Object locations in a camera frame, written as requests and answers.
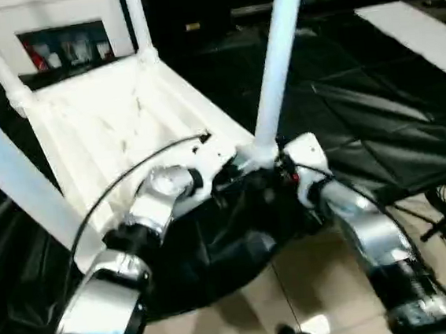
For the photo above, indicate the white plastic table top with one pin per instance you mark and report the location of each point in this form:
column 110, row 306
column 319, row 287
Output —
column 107, row 115

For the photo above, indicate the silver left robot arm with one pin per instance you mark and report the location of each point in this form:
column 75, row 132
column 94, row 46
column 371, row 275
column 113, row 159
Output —
column 122, row 263

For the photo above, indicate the black work mat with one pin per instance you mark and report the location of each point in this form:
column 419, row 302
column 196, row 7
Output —
column 345, row 124

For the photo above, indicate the red bottle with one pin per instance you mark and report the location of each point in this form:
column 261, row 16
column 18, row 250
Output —
column 35, row 55

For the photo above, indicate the white display cabinet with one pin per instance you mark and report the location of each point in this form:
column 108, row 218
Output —
column 50, row 14

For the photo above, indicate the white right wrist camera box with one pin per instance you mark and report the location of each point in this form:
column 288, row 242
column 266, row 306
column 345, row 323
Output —
column 307, row 159

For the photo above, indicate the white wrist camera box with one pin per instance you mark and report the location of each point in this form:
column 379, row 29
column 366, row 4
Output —
column 211, row 162
column 307, row 159

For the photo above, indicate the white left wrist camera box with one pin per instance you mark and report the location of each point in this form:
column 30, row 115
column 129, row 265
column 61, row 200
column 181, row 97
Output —
column 211, row 162

